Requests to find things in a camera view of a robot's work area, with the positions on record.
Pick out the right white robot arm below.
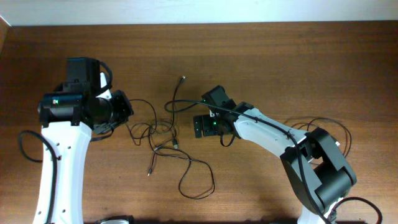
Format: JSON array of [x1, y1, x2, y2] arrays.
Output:
[[194, 85, 357, 223]]

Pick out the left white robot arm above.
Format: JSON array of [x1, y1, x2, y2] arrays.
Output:
[[34, 57, 134, 223]]

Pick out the black usb cables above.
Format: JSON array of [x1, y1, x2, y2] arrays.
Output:
[[124, 75, 216, 200]]

